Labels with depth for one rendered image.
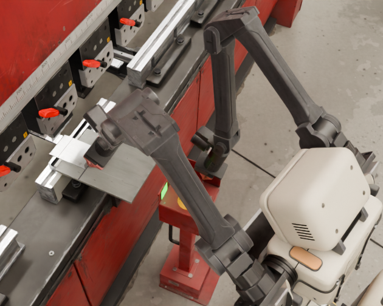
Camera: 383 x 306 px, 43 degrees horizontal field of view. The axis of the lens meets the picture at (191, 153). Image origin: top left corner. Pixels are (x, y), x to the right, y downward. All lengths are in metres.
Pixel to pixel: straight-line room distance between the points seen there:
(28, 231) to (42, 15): 0.69
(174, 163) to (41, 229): 0.78
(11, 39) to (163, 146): 0.45
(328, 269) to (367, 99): 2.25
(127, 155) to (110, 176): 0.09
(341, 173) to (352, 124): 2.03
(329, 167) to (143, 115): 0.43
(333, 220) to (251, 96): 2.10
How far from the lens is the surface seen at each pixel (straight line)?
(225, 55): 1.30
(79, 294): 1.80
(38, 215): 1.59
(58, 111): 1.29
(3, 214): 2.69
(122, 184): 1.46
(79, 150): 1.54
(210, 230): 1.00
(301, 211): 1.01
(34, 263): 1.52
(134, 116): 0.86
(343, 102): 3.20
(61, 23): 1.25
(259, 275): 1.08
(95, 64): 1.37
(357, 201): 1.12
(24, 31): 1.15
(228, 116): 1.41
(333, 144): 1.28
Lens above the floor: 2.22
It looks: 54 degrees down
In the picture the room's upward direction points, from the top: 3 degrees clockwise
